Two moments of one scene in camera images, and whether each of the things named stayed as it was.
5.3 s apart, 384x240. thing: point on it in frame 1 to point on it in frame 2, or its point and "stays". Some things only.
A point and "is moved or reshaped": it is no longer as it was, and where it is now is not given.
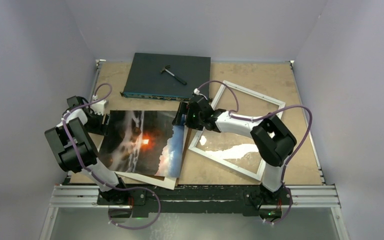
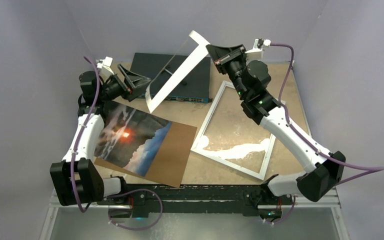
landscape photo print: (144, 142) is moved or reshaped
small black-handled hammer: (164, 69) stays
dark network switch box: (168, 77) stays
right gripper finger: (182, 109) to (220, 55)
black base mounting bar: (267, 200) stays
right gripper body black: (193, 120) to (235, 69)
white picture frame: (195, 143) stays
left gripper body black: (95, 124) to (113, 89)
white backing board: (169, 182) to (199, 55)
